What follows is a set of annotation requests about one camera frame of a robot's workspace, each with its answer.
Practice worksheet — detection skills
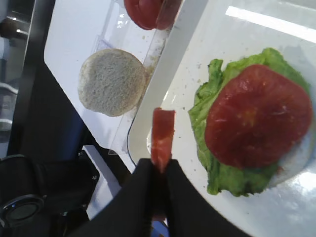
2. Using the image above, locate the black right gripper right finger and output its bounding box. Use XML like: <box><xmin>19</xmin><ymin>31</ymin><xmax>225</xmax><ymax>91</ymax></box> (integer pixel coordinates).
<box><xmin>165</xmin><ymin>159</ymin><xmax>248</xmax><ymax>237</ymax></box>

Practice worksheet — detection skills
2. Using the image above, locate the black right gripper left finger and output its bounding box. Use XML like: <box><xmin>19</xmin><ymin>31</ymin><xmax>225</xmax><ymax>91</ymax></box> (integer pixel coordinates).
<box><xmin>85</xmin><ymin>158</ymin><xmax>154</xmax><ymax>237</ymax></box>

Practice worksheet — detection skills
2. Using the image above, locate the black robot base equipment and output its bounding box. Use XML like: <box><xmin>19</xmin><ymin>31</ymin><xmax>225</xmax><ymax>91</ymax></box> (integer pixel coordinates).
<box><xmin>0</xmin><ymin>155</ymin><xmax>100</xmax><ymax>237</ymax></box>

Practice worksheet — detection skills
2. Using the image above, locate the green lettuce leaf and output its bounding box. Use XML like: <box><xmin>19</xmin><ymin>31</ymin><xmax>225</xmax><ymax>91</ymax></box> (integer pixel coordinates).
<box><xmin>188</xmin><ymin>48</ymin><xmax>314</xmax><ymax>197</ymax></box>

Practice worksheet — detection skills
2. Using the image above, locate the bottom bread slice on tray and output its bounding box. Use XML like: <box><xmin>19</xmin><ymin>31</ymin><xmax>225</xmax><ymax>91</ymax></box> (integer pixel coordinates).
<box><xmin>267</xmin><ymin>130</ymin><xmax>315</xmax><ymax>188</ymax></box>

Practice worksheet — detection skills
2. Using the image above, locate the red tomato slice on lettuce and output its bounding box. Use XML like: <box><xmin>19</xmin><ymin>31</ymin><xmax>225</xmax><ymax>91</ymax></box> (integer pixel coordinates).
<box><xmin>205</xmin><ymin>65</ymin><xmax>313</xmax><ymax>169</ymax></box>

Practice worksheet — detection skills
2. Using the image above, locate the white bread slice upright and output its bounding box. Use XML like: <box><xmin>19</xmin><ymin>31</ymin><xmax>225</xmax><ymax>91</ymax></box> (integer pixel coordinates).
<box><xmin>78</xmin><ymin>48</ymin><xmax>146</xmax><ymax>117</ymax></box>

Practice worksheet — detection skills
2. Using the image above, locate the red tomato slices stack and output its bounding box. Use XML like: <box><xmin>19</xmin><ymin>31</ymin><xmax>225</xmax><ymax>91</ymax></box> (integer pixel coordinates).
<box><xmin>124</xmin><ymin>0</ymin><xmax>182</xmax><ymax>30</ymax></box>

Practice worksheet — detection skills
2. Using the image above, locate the clear acrylic track far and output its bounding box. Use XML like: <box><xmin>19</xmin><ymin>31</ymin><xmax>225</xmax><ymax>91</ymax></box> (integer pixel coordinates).
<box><xmin>92</xmin><ymin>0</ymin><xmax>139</xmax><ymax>54</ymax></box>

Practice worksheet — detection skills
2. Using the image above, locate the metal baking tray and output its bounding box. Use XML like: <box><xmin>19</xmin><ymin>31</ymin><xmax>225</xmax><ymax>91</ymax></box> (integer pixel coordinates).
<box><xmin>127</xmin><ymin>0</ymin><xmax>316</xmax><ymax>237</ymax></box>

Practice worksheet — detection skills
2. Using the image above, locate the clear acrylic front rail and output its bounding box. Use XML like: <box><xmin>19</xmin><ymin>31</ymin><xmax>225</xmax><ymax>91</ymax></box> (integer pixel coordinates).
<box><xmin>109</xmin><ymin>2</ymin><xmax>183</xmax><ymax>156</ymax></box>

